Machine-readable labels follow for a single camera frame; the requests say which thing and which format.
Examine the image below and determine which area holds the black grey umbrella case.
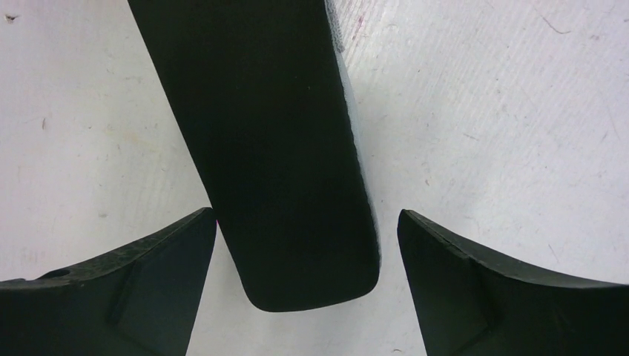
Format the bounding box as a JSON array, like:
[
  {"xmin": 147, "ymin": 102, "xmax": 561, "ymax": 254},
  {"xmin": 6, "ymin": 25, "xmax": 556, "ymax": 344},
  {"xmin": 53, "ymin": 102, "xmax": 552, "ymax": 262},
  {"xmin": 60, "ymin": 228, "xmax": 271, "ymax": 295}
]
[{"xmin": 129, "ymin": 1, "xmax": 381, "ymax": 312}]

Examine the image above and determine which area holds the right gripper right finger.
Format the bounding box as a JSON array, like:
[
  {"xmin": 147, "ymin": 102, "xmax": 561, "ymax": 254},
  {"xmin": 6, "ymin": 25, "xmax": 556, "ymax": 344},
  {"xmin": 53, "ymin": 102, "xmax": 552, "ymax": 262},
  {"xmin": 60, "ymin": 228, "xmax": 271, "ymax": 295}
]
[{"xmin": 397, "ymin": 210, "xmax": 628, "ymax": 355}]

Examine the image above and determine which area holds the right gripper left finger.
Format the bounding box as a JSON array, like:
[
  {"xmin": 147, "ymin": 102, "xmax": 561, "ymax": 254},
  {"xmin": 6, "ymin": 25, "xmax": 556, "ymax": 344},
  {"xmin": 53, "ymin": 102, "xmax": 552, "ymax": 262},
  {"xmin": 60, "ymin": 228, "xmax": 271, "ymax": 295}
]
[{"xmin": 1, "ymin": 208, "xmax": 217, "ymax": 355}]

